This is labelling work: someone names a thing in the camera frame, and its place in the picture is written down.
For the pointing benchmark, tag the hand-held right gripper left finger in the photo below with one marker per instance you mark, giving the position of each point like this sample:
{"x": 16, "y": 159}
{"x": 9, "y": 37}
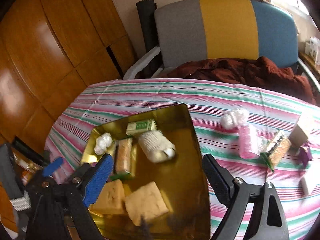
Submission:
{"x": 97, "y": 180}

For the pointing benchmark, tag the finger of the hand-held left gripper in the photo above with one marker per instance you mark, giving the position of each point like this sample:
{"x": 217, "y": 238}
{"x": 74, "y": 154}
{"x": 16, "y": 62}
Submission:
{"x": 52, "y": 166}
{"x": 30, "y": 152}

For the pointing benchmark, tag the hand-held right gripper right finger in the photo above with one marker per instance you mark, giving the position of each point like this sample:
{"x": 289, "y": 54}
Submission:
{"x": 215, "y": 177}

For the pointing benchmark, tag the yellow sponge block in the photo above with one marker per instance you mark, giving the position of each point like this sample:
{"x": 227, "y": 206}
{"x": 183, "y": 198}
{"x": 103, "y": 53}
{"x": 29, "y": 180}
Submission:
{"x": 146, "y": 205}
{"x": 111, "y": 197}

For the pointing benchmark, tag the cracker packet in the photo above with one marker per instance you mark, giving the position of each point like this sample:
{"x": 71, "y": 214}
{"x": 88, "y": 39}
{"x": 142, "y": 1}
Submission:
{"x": 278, "y": 151}
{"x": 123, "y": 157}

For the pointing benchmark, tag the gold tray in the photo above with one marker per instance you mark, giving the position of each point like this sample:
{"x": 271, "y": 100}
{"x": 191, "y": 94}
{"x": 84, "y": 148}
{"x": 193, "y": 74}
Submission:
{"x": 180, "y": 170}

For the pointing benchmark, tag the white tufted ball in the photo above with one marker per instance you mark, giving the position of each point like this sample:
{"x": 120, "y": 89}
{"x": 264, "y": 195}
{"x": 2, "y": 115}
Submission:
{"x": 103, "y": 142}
{"x": 233, "y": 118}

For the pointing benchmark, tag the pink plastic roll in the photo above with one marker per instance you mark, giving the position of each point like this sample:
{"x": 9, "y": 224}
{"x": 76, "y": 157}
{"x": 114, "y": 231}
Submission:
{"x": 247, "y": 142}

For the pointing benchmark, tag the small green box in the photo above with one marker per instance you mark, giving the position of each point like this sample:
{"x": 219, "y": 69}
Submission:
{"x": 141, "y": 127}

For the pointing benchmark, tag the purple snack packet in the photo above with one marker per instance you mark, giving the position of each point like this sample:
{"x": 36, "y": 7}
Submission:
{"x": 306, "y": 155}

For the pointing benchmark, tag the beige carton box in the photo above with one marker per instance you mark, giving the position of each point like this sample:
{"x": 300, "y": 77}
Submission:
{"x": 302, "y": 130}

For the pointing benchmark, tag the person's left forearm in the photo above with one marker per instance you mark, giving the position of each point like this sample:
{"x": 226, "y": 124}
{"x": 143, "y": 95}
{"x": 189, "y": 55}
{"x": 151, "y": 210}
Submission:
{"x": 10, "y": 172}

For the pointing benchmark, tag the wooden wardrobe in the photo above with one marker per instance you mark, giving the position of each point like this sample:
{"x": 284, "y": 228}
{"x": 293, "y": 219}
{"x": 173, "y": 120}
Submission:
{"x": 50, "y": 55}

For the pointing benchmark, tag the striped tablecloth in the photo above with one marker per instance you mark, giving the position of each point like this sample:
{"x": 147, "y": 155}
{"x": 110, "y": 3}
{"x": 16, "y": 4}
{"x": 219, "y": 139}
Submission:
{"x": 150, "y": 92}

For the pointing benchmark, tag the dark red blanket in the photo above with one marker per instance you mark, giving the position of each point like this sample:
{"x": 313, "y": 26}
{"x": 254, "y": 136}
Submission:
{"x": 250, "y": 72}

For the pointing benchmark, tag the grey yellow blue chair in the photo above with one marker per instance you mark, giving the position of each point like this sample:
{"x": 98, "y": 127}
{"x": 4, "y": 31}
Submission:
{"x": 225, "y": 30}

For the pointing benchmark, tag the wooden desk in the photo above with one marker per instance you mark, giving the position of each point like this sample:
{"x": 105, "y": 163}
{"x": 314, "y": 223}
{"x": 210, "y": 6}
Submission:
{"x": 308, "y": 61}

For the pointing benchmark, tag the white carton box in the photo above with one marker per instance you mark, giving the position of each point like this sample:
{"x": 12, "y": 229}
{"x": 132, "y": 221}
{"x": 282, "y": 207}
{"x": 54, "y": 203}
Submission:
{"x": 314, "y": 47}

